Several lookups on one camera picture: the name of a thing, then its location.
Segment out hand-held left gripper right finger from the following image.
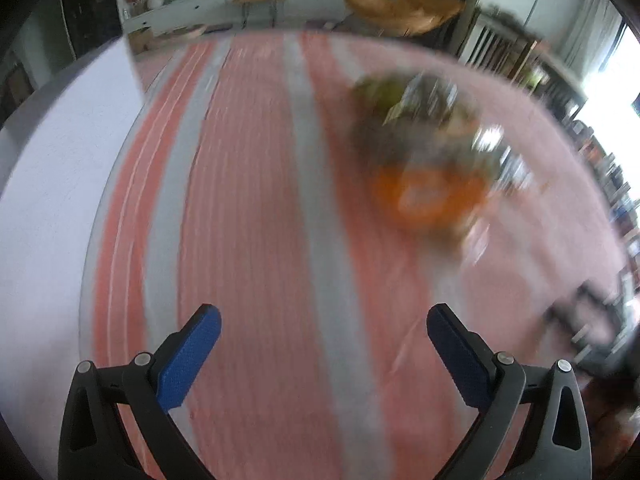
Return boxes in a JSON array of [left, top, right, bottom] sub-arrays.
[[426, 302, 593, 480]]

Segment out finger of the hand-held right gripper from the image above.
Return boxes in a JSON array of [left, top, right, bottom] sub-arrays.
[[546, 284, 620, 325]]

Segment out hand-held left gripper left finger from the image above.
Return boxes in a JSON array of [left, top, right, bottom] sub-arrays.
[[59, 303, 222, 480]]

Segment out white cardboard box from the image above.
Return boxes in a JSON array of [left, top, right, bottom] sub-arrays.
[[0, 35, 147, 480]]

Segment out person's right forearm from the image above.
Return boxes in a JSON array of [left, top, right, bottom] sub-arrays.
[[586, 377, 640, 463]]

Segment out pink striped mat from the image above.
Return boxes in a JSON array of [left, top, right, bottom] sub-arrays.
[[80, 30, 632, 480]]

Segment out orange snack packet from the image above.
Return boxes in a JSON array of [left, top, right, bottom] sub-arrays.
[[372, 164, 489, 229]]

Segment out pile of mixed snack packets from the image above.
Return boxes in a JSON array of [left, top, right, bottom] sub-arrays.
[[350, 72, 543, 241]]

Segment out brown cardboard carton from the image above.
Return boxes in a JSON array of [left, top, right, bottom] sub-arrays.
[[127, 27, 157, 54]]

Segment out tan lounge chair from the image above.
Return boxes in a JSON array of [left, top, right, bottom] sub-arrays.
[[345, 0, 466, 37]]

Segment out white television cabinet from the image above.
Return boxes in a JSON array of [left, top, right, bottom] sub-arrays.
[[122, 0, 351, 37]]

